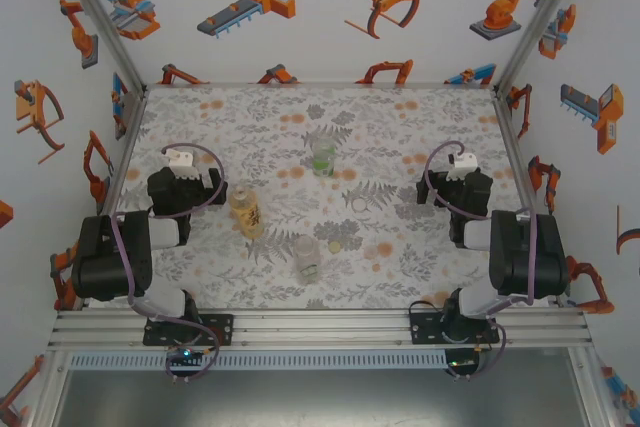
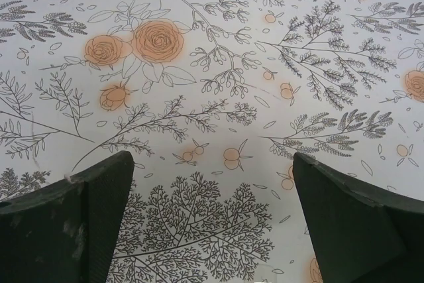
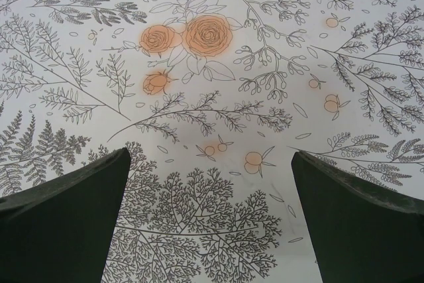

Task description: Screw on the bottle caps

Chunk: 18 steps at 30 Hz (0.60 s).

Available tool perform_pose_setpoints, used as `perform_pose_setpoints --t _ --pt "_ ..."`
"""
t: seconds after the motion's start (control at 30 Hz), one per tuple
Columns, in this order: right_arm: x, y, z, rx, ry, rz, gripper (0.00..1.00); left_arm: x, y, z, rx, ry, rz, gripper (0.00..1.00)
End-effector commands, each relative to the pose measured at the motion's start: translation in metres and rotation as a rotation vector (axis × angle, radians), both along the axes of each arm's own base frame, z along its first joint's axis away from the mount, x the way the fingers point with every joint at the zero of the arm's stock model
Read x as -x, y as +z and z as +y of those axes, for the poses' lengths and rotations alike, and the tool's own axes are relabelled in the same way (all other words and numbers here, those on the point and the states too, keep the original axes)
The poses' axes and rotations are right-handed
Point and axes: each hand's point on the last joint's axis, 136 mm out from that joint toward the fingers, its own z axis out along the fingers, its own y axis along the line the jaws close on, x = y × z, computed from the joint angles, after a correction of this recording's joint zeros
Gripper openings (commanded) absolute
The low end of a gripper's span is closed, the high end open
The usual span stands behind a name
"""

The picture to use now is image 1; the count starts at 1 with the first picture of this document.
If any yellow tea bottle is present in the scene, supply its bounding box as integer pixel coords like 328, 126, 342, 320
228, 185, 265, 241

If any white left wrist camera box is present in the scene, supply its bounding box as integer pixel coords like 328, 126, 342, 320
162, 146, 196, 179

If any slotted grey cable tray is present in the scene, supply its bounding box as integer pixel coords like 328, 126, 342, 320
67, 350, 446, 372

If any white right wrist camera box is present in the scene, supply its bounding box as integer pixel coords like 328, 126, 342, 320
447, 151, 479, 182

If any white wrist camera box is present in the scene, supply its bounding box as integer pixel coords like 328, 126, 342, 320
447, 151, 479, 182
162, 146, 196, 179

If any aluminium frame post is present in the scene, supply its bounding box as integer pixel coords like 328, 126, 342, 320
49, 0, 149, 93
492, 0, 591, 98

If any tall clear white-label bottle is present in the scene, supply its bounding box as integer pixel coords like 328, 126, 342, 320
292, 234, 322, 286

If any floral table mat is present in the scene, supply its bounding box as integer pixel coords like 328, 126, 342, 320
102, 84, 556, 311

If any short clear green-label bottle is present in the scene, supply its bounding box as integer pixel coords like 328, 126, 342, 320
309, 135, 339, 179

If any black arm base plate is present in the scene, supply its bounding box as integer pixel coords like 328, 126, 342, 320
143, 314, 235, 347
408, 300, 454, 346

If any aluminium side rail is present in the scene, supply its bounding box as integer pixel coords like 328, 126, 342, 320
492, 91, 561, 308
94, 89, 149, 308

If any aluminium front rail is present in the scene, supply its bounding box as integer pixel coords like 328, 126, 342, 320
47, 309, 591, 351

